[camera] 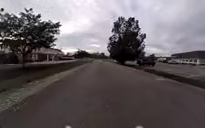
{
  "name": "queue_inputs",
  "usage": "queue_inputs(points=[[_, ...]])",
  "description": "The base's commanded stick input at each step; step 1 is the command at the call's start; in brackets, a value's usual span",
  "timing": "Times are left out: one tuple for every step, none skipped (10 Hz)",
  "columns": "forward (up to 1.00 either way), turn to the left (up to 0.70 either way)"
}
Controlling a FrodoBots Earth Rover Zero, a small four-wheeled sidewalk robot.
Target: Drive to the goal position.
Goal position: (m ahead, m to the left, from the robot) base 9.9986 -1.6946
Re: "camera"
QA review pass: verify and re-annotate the distant row of trees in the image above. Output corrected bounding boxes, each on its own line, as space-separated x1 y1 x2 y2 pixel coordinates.
73 49 110 60

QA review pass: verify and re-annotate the grey asphalt road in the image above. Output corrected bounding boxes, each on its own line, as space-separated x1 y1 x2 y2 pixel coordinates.
0 59 205 128

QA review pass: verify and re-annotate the tall dark tree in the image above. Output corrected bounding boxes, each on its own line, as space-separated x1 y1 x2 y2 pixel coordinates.
107 15 147 66

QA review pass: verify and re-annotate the dark vehicle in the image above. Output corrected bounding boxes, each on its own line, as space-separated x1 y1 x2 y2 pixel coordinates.
136 56 157 67

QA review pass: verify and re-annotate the low house with porch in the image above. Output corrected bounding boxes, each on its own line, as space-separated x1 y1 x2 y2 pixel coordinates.
23 46 66 63

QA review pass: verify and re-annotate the broad leafy tree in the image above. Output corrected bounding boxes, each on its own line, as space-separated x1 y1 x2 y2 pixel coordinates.
0 7 62 69

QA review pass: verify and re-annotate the pale paved lot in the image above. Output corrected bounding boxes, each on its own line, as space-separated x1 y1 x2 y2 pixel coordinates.
124 60 205 85

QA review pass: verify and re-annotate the dark grass strip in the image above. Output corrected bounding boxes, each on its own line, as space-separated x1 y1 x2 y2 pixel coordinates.
123 63 205 94

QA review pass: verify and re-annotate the long pale building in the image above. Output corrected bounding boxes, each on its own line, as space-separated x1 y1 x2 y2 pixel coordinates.
167 50 205 66

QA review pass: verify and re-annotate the pale paved kerb strip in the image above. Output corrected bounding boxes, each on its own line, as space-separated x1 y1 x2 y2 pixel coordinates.
0 62 91 116

